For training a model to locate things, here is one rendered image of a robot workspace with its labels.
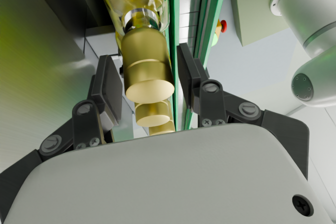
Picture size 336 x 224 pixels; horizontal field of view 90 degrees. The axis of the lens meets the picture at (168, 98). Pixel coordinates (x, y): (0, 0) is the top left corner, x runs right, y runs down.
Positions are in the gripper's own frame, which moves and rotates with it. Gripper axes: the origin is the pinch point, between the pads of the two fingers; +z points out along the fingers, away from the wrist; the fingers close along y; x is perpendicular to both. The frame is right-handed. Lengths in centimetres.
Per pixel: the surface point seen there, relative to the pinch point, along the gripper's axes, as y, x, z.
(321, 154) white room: 360, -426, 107
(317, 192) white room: 361, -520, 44
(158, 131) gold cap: -0.4, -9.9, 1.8
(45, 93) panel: -12.3, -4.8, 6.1
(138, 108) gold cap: -1.7, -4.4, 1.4
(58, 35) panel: -12.3, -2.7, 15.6
